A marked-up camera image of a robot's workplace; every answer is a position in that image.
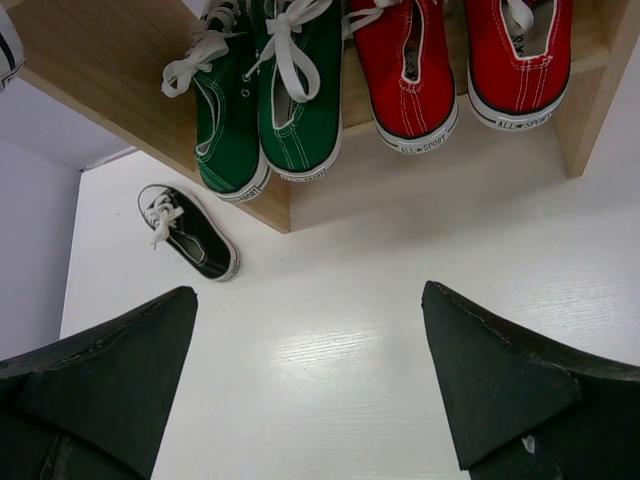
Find green sneaker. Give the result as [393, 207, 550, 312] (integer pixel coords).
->
[244, 0, 344, 183]
[161, 1, 270, 203]

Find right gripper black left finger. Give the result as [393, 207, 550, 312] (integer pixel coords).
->
[1, 286, 198, 479]

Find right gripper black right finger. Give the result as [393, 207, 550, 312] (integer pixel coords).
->
[422, 281, 639, 479]

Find red sneaker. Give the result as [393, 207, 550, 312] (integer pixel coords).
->
[343, 0, 458, 155]
[464, 0, 573, 132]

